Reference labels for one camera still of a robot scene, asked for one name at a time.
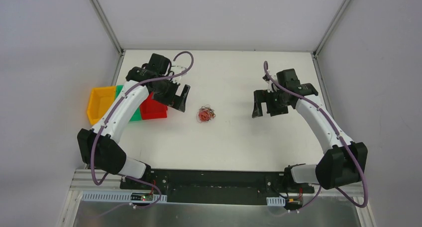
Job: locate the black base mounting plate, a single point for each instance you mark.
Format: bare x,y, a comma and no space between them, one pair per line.
222,187

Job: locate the yellow plastic bin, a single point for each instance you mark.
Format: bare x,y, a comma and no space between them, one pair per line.
101,99

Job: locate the right controller circuit board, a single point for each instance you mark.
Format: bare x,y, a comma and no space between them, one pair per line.
293,205

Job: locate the right white slotted cable duct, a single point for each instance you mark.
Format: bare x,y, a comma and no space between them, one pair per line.
275,201

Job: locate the left white slotted cable duct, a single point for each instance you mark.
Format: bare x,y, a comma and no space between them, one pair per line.
117,197

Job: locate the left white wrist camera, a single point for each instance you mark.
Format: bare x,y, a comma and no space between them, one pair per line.
178,69

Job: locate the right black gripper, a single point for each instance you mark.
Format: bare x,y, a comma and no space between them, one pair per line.
266,102

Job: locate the controller circuit board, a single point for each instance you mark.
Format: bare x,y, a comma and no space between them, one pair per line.
141,197
293,205

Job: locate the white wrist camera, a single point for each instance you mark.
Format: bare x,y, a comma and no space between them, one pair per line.
271,86
178,69

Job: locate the white slotted cable duct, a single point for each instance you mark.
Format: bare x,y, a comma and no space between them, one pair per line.
117,197
275,201

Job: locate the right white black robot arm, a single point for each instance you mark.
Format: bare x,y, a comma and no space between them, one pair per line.
343,159

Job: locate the red plastic bin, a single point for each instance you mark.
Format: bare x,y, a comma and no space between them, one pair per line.
152,109

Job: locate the green plastic bin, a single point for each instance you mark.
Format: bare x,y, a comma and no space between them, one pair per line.
137,114

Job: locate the left controller circuit board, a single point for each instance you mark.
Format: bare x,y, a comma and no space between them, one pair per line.
141,197

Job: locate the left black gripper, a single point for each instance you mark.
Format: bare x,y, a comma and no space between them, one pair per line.
174,92

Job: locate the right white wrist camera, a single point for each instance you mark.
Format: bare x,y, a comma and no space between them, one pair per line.
271,86

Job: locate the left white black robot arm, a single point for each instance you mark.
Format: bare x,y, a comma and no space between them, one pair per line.
158,79

